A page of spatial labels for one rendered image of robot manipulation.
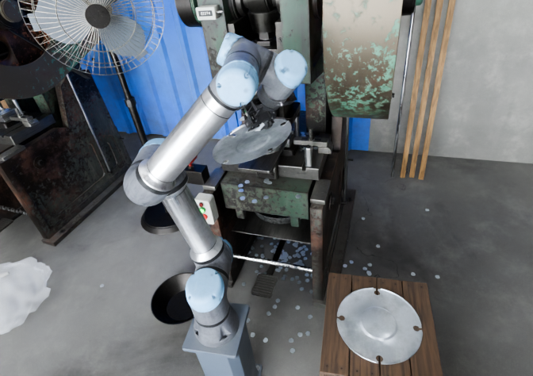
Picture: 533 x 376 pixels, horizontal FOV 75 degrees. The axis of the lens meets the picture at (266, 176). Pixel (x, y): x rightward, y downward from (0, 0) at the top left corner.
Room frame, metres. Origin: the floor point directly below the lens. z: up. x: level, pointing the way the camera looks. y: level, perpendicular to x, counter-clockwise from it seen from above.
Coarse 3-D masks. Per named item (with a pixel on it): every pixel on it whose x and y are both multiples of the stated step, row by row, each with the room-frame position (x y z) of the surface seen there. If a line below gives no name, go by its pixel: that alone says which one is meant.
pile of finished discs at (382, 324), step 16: (368, 288) 0.82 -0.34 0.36; (352, 304) 0.76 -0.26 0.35; (368, 304) 0.75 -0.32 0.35; (384, 304) 0.74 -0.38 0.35; (400, 304) 0.74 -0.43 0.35; (352, 320) 0.70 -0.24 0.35; (368, 320) 0.68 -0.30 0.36; (384, 320) 0.68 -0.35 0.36; (400, 320) 0.67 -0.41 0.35; (416, 320) 0.67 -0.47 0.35; (352, 336) 0.64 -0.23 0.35; (368, 336) 0.63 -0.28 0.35; (384, 336) 0.62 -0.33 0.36; (400, 336) 0.62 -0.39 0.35; (416, 336) 0.61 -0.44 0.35; (368, 352) 0.58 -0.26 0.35; (384, 352) 0.57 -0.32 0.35; (400, 352) 0.56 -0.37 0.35
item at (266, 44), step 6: (258, 42) 1.35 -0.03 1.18; (264, 42) 1.34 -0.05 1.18; (270, 42) 1.34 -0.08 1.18; (276, 42) 1.35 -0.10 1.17; (270, 48) 1.30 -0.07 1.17; (276, 48) 1.29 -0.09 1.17; (282, 108) 1.28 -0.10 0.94; (288, 108) 1.33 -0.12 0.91; (276, 114) 1.26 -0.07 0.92; (282, 114) 1.28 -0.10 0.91
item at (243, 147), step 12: (276, 120) 1.00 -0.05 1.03; (240, 132) 0.97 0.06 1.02; (252, 132) 0.99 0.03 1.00; (264, 132) 1.02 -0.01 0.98; (276, 132) 1.05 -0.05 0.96; (288, 132) 1.08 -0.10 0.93; (216, 144) 0.97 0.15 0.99; (228, 144) 0.99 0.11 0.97; (240, 144) 1.03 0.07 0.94; (252, 144) 1.06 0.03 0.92; (264, 144) 1.08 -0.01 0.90; (276, 144) 1.11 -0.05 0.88; (216, 156) 1.00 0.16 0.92; (228, 156) 1.04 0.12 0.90; (240, 156) 1.07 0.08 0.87; (252, 156) 1.10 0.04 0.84
